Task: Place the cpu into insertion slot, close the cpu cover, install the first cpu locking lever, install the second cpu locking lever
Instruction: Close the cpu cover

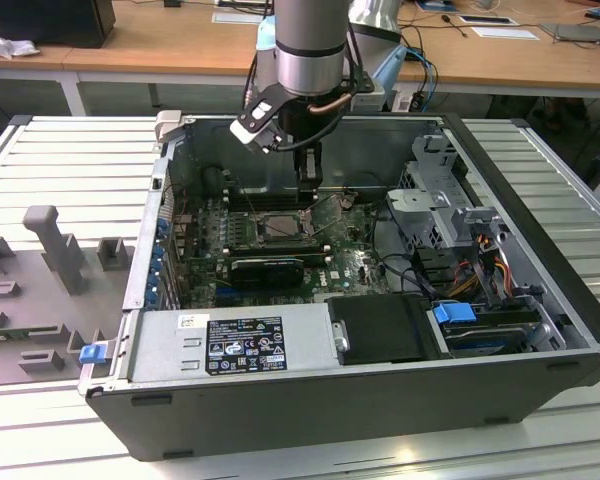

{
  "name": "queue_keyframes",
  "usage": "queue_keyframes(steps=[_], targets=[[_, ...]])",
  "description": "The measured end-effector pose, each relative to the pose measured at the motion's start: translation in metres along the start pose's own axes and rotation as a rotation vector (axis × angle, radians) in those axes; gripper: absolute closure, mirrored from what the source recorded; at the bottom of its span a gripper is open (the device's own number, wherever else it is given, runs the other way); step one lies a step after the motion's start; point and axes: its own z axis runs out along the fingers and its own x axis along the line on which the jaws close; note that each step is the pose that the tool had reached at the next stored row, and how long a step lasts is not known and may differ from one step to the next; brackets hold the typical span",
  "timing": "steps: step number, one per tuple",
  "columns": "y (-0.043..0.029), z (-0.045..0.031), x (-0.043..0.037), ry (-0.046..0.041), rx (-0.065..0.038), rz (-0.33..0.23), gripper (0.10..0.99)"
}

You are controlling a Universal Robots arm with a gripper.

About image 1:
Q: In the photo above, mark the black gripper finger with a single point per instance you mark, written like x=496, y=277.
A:
x=310, y=182

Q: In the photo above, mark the black RAM slot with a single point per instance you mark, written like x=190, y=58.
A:
x=267, y=195
x=272, y=250
x=317, y=262
x=267, y=201
x=270, y=244
x=267, y=190
x=310, y=255

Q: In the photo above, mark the CPU socket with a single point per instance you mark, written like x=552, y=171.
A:
x=258, y=231

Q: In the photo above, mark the round coin cell battery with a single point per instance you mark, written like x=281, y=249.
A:
x=348, y=201

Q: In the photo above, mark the green motherboard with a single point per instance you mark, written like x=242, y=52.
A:
x=350, y=260

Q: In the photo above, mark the black cylindrical component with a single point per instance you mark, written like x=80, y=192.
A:
x=212, y=182

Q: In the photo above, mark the black graphics card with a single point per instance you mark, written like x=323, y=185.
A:
x=265, y=272

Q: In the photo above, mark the white power adapter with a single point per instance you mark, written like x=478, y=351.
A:
x=403, y=101

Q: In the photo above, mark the grey metal drive cage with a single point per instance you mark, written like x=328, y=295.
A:
x=420, y=210

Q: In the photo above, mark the white paper sheet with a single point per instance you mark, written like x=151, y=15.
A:
x=505, y=33
x=235, y=17

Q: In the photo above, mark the silver metal case latch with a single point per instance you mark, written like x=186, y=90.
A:
x=172, y=125

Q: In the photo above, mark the wooden desk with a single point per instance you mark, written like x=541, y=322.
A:
x=180, y=45

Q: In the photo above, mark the blue paper sheet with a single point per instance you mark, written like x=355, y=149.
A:
x=437, y=6

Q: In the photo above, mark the blue disk carrier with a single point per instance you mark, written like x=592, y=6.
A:
x=452, y=315

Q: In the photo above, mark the silver power supply unit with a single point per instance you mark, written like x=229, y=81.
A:
x=160, y=350

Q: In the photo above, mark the dark grey PC case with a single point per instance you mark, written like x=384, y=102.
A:
x=330, y=415

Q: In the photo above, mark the hard disk drive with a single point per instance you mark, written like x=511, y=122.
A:
x=485, y=340

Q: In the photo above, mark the blue plastic case latch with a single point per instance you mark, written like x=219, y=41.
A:
x=92, y=354

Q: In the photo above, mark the black box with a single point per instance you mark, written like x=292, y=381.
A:
x=45, y=22

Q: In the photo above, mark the grey laptop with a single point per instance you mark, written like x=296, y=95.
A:
x=575, y=32

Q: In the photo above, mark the grey parts rack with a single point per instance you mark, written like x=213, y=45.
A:
x=40, y=300

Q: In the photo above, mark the crumpled white paper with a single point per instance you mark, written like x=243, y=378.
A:
x=10, y=46

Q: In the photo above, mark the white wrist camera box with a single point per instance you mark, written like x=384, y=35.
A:
x=252, y=127

